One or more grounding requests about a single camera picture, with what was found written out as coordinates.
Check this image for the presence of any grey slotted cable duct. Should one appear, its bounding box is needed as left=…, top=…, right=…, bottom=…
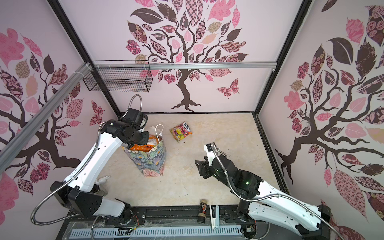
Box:
left=64, top=226, right=244, bottom=240

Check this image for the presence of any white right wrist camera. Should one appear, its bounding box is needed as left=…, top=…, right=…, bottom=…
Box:
left=204, top=144, right=216, bottom=167

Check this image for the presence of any orange snack packet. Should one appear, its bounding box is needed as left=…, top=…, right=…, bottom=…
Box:
left=129, top=135, right=162, bottom=152

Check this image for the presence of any brown cylindrical bottle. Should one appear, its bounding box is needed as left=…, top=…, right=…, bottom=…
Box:
left=197, top=199, right=208, bottom=224

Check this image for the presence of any aluminium rail back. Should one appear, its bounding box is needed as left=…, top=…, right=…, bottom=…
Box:
left=93, top=61, right=277, bottom=70

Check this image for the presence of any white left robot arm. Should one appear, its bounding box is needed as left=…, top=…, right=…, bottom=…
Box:
left=30, top=107, right=149, bottom=226

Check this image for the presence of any floral paper gift bag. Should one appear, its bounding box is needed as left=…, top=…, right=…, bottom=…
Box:
left=121, top=124, right=166, bottom=177

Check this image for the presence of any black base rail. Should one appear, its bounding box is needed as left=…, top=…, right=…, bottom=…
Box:
left=57, top=205, right=303, bottom=240

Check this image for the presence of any white clip bracket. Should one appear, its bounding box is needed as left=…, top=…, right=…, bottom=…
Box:
left=209, top=205, right=220, bottom=230

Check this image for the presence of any aluminium rail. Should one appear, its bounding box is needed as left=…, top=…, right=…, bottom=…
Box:
left=1, top=63, right=92, bottom=173
left=93, top=61, right=277, bottom=70

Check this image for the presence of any yellow-pink Fox's candy packet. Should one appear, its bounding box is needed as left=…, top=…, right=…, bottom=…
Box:
left=170, top=122, right=193, bottom=142

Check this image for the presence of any aluminium rail left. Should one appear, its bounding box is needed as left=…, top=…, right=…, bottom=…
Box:
left=1, top=63, right=92, bottom=173

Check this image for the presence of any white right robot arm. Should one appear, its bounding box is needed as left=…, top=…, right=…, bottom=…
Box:
left=195, top=143, right=343, bottom=240

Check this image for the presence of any black wire basket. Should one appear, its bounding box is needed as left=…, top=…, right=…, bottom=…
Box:
left=83, top=60, right=153, bottom=93

